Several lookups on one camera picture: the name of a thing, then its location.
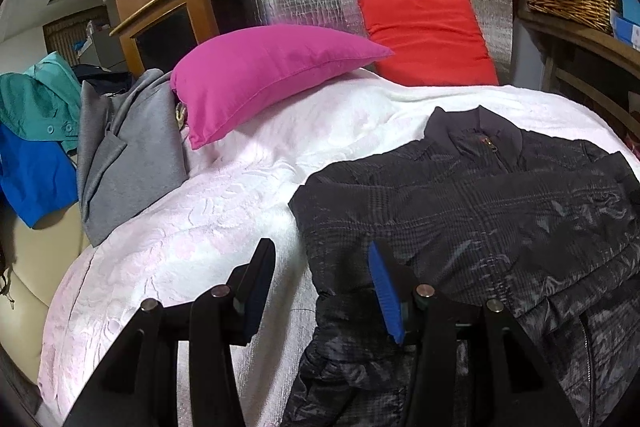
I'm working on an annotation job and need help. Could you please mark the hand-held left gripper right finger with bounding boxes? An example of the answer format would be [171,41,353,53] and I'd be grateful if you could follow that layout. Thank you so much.
[367,241,583,427]

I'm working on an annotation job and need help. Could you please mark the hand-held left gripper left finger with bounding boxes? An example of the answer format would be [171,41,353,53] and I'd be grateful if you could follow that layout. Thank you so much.
[62,237,277,427]

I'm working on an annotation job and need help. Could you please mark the black plaid jacket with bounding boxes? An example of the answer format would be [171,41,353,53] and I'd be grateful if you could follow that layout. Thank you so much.
[280,105,640,427]

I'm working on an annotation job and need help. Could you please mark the white textured blanket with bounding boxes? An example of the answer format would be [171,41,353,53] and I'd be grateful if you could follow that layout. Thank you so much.
[37,69,640,427]

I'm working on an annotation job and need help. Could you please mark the grey coat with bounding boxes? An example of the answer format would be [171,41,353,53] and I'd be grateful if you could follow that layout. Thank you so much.
[76,69,190,248]

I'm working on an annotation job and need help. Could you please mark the beige sofa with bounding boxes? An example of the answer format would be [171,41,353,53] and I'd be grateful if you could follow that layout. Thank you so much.
[0,202,96,388]

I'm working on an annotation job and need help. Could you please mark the pink pillow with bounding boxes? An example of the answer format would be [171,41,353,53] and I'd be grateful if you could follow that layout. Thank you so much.
[170,25,395,151]

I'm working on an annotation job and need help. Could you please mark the red pillow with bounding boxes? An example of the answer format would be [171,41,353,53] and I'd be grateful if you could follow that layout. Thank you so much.
[357,0,501,88]

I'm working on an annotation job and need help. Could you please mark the blue jacket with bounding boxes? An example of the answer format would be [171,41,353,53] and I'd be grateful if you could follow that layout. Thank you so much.
[0,122,80,229]

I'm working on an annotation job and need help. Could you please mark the teal jacket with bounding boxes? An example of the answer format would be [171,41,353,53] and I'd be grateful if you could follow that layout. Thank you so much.
[0,52,83,155]

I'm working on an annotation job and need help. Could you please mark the wooden table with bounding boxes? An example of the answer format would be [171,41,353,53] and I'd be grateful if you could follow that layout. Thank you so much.
[517,2,640,142]

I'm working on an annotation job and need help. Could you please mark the blue white tissue pack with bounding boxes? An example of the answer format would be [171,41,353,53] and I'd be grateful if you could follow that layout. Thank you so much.
[611,14,640,42]

